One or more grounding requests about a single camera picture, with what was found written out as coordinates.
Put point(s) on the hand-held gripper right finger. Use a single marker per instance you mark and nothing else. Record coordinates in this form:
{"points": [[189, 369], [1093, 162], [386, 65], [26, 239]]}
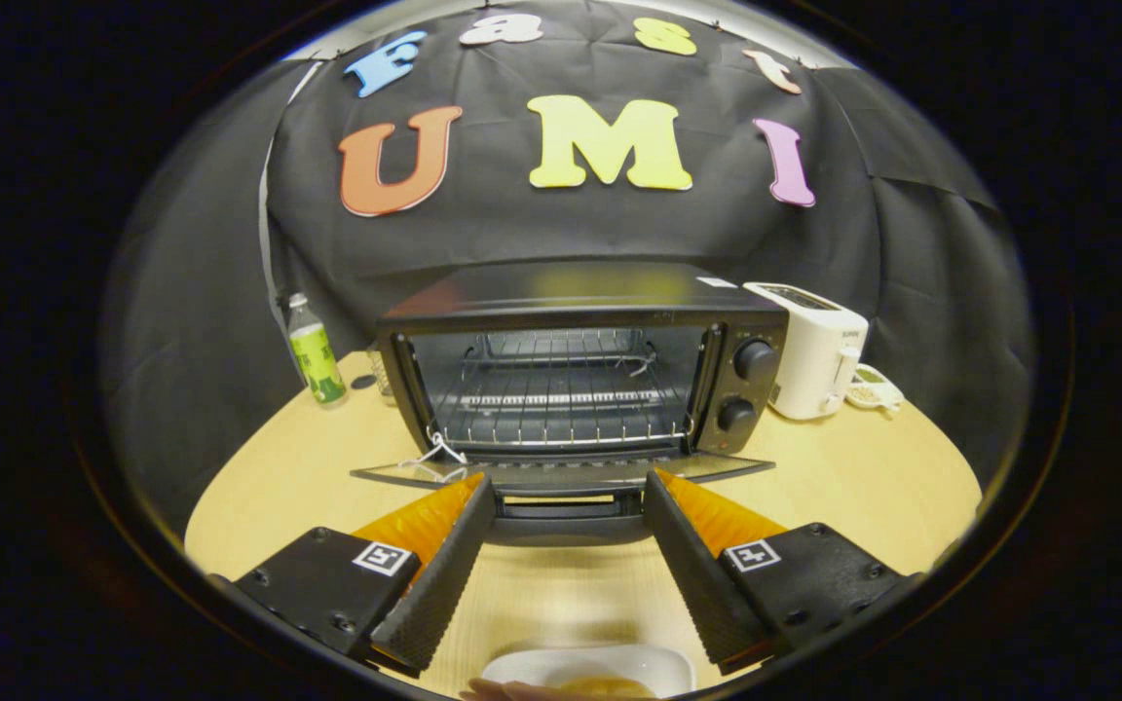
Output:
{"points": [[692, 574]]}

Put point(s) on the metal mesh holder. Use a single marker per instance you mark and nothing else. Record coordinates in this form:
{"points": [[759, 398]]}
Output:
{"points": [[383, 375]]}

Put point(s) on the white divided snack dish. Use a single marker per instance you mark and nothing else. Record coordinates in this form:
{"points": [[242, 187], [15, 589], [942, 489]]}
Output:
{"points": [[875, 389]]}

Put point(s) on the black toaster oven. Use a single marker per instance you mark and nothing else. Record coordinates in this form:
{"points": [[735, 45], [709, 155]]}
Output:
{"points": [[580, 292]]}

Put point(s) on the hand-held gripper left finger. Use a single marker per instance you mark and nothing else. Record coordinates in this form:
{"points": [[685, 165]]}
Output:
{"points": [[444, 584]]}

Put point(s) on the golden bread roll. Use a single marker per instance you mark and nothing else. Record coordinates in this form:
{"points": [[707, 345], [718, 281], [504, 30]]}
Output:
{"points": [[610, 688]]}

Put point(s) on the white plate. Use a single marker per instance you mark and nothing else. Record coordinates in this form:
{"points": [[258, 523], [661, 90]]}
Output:
{"points": [[542, 665]]}

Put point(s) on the green drink bottle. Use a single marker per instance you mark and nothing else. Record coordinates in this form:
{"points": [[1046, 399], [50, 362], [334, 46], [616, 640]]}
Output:
{"points": [[316, 360]]}

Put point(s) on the small black cap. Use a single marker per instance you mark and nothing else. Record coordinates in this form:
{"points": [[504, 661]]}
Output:
{"points": [[362, 382]]}

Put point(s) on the white toaster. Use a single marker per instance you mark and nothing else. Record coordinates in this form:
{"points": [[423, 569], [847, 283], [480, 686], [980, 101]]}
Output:
{"points": [[814, 360]]}

